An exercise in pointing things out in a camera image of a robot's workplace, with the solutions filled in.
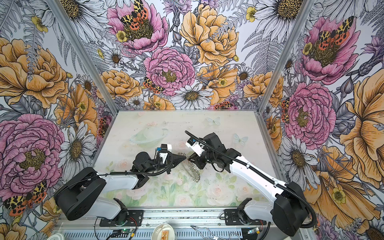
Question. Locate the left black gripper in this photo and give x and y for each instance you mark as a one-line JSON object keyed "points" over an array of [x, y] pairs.
{"points": [[173, 163]]}

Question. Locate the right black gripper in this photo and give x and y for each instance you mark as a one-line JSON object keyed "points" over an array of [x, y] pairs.
{"points": [[196, 158]]}

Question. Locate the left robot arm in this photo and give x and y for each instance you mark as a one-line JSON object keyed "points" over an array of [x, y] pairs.
{"points": [[82, 195]]}

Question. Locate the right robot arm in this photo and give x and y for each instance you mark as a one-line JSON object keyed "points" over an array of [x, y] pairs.
{"points": [[286, 206]]}

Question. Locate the white round dish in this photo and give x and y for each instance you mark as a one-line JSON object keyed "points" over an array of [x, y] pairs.
{"points": [[164, 232]]}

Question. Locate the green circuit board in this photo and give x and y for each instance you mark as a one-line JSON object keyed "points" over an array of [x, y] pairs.
{"points": [[123, 233]]}

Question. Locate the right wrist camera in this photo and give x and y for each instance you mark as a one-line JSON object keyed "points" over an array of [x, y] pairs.
{"points": [[194, 145]]}

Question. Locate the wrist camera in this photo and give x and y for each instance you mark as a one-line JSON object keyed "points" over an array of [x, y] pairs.
{"points": [[162, 152], [194, 145]]}

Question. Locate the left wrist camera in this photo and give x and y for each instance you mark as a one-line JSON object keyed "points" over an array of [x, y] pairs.
{"points": [[162, 152]]}

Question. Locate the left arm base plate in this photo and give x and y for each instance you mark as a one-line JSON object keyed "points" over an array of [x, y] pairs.
{"points": [[128, 218]]}

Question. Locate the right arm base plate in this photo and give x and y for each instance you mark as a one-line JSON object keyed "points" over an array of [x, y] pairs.
{"points": [[233, 217]]}

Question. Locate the aluminium front rail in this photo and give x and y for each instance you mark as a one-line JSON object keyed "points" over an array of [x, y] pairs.
{"points": [[146, 218]]}

